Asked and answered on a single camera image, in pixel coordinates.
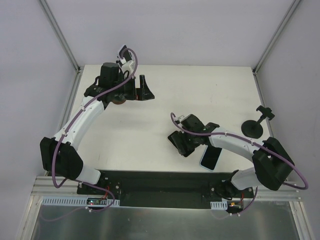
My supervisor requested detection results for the phone stand with wooden base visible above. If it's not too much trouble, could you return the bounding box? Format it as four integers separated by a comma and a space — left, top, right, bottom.
111, 96, 126, 105

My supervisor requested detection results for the phone with blue case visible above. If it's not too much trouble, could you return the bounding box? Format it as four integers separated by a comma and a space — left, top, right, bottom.
199, 146, 222, 171

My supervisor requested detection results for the black round-base phone stand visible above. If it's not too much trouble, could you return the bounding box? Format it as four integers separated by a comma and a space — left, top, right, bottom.
241, 105, 275, 139

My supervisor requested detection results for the phone with cream case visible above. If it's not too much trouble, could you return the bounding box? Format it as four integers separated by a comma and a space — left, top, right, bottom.
167, 135, 176, 147

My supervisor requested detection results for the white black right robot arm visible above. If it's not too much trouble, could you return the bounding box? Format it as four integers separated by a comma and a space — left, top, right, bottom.
167, 113, 294, 198

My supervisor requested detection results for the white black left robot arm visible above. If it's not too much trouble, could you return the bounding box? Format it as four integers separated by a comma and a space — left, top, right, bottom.
40, 58, 155, 195

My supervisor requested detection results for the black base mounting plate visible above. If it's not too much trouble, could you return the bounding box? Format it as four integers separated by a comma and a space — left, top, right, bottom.
76, 169, 259, 208

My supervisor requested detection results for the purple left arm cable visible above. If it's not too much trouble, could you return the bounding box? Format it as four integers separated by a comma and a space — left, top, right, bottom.
51, 48, 139, 213

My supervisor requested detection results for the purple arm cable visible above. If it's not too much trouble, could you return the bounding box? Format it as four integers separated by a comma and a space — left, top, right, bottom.
170, 112, 309, 218
51, 48, 139, 213

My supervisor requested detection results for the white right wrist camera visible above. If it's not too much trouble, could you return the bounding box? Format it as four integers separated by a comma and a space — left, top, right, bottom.
173, 115, 185, 125

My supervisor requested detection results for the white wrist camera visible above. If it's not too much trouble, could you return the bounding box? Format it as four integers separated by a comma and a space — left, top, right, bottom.
173, 115, 185, 125
118, 56, 135, 74

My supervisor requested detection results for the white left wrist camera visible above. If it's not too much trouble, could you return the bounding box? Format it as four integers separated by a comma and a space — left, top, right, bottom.
118, 56, 135, 74

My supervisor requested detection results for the aluminium corner frame post left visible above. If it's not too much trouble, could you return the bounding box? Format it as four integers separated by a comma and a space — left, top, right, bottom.
37, 0, 81, 73

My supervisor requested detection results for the aluminium corner frame post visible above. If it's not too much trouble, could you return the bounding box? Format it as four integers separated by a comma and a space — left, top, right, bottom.
252, 0, 303, 76
37, 0, 81, 73

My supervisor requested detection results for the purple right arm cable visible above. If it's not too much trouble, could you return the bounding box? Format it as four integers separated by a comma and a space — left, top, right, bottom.
170, 112, 309, 218

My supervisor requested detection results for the aluminium corner frame post right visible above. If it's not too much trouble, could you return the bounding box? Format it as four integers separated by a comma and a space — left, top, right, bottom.
252, 0, 303, 76

